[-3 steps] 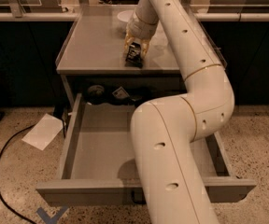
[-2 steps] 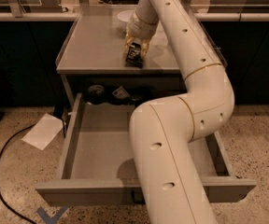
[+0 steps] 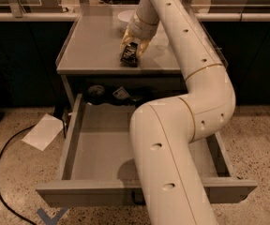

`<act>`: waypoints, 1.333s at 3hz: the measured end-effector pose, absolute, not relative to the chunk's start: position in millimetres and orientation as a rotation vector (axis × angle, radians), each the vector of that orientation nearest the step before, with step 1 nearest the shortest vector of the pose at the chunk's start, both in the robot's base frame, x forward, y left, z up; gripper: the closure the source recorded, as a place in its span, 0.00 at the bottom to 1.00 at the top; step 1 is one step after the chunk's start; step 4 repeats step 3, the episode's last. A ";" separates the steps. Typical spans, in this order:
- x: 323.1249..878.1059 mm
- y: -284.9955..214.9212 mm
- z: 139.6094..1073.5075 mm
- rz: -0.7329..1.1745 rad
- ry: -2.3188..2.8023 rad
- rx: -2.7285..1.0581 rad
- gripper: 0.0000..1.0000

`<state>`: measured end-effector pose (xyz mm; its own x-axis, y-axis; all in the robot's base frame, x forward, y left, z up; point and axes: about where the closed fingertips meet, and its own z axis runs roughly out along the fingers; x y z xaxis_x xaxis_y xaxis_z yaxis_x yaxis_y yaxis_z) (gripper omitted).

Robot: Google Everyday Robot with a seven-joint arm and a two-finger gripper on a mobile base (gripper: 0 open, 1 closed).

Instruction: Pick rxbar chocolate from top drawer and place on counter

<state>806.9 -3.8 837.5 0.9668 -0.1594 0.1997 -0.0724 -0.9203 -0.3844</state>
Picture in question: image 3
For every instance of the white ceramic bowl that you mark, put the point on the white ceramic bowl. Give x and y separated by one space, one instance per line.
125 16

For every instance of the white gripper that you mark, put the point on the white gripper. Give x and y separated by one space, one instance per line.
140 29

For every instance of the white paper sheet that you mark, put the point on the white paper sheet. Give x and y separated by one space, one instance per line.
44 132

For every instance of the grey counter cabinet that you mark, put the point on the grey counter cabinet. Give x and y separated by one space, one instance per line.
94 48

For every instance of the black bundle with tag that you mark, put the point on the black bundle with tag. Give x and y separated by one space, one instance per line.
120 96

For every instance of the round grey device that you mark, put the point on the round grey device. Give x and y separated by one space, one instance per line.
96 91

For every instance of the black drawer handle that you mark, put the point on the black drawer handle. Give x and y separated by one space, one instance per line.
137 199

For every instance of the black rxbar chocolate bar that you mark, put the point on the black rxbar chocolate bar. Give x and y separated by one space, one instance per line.
129 55

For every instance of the blue tape mark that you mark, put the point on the blue tape mark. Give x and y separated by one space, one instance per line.
53 220

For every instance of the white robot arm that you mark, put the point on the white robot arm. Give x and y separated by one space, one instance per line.
162 130

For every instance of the grey open drawer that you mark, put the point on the grey open drawer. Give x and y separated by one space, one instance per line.
97 166

